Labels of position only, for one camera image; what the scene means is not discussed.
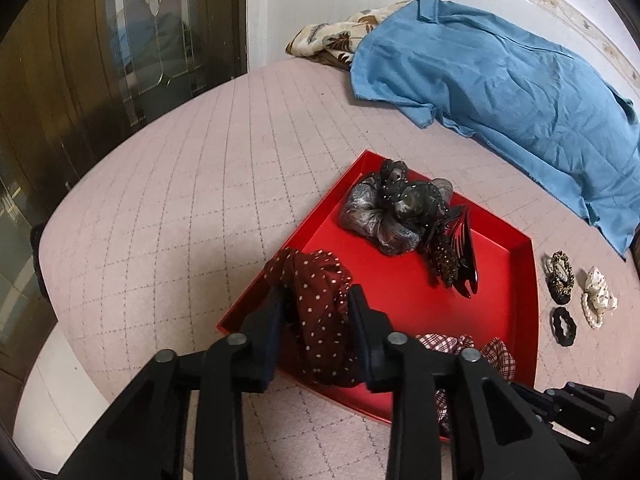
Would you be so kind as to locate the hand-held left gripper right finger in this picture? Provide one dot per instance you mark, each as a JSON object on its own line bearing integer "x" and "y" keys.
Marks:
{"x": 367, "y": 360}

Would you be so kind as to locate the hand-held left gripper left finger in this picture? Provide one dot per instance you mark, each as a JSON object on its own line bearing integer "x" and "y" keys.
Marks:
{"x": 275, "y": 355}

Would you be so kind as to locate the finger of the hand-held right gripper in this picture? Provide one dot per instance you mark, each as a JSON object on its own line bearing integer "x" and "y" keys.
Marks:
{"x": 575, "y": 402}

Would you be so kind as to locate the red polka dot scrunchie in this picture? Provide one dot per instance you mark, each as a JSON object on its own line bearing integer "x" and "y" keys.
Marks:
{"x": 320, "y": 320}

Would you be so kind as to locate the black scrunchie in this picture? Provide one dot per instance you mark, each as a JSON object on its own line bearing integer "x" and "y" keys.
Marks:
{"x": 556, "y": 327}

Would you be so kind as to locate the red tray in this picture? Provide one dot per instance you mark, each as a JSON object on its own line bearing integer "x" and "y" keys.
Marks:
{"x": 400, "y": 280}

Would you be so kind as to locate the white printed scrunchie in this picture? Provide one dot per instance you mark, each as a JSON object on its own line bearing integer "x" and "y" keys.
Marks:
{"x": 597, "y": 282}

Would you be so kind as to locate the red white plaid scrunchie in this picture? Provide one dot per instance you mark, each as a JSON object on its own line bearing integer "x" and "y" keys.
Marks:
{"x": 495, "y": 355}

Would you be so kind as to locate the brown beaded hair clip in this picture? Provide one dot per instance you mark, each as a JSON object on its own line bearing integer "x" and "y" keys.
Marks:
{"x": 445, "y": 260}

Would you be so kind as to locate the black hair claw clip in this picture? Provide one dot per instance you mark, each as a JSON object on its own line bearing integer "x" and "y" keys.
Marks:
{"x": 467, "y": 260}

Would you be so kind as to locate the grey sheer scrunchie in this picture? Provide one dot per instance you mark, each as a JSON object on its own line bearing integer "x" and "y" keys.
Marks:
{"x": 395, "y": 210}

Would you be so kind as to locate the pink quilted mattress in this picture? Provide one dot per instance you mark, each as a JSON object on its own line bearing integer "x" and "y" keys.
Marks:
{"x": 200, "y": 185}

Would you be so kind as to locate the blue cloth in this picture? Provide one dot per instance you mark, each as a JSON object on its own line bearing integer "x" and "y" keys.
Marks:
{"x": 500, "y": 85}

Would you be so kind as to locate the floral blanket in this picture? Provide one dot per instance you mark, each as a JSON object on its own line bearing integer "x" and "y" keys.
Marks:
{"x": 330, "y": 35}

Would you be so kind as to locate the wooden door with glass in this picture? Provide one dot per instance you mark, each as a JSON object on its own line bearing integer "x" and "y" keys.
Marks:
{"x": 60, "y": 85}

